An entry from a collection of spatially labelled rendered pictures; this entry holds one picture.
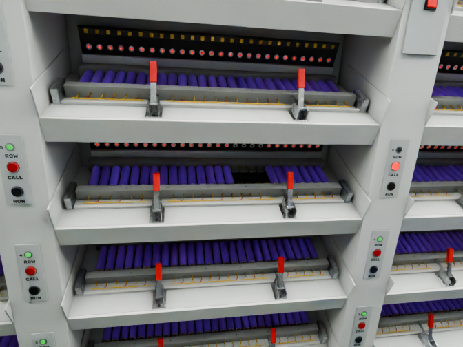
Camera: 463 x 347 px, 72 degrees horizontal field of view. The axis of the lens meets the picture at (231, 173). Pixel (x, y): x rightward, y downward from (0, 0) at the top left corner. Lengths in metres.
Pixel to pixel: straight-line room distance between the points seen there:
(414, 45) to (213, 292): 0.63
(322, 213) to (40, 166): 0.54
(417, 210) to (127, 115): 0.65
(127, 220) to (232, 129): 0.26
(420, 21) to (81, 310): 0.84
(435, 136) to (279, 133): 0.33
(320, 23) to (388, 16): 0.12
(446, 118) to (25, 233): 0.85
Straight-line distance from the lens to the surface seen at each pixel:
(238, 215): 0.65
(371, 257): 0.79
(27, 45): 0.60
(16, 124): 0.62
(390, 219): 0.77
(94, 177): 0.72
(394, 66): 0.68
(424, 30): 0.71
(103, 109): 0.61
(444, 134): 0.78
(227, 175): 0.71
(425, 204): 0.86
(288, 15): 0.60
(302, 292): 0.80
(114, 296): 0.77
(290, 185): 0.66
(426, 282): 0.96
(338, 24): 0.63
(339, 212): 0.72
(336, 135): 0.65
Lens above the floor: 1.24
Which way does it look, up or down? 18 degrees down
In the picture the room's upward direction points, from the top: 3 degrees clockwise
